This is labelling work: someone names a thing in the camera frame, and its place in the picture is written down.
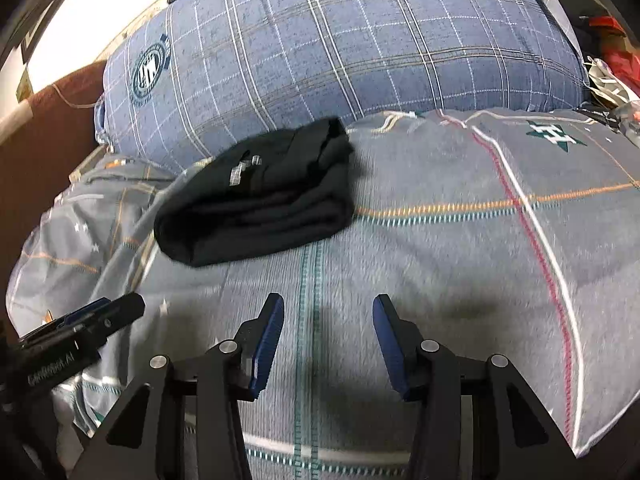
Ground black pants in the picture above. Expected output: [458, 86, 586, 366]
[154, 117, 355, 268]

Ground red clothing pile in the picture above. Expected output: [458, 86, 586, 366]
[588, 16, 640, 98]

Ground brown wooden headboard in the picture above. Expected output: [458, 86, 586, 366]
[1, 61, 106, 292]

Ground grey patterned bed sheet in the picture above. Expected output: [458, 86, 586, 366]
[6, 110, 639, 479]

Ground blue plaid pillow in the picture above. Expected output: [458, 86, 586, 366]
[94, 0, 587, 172]

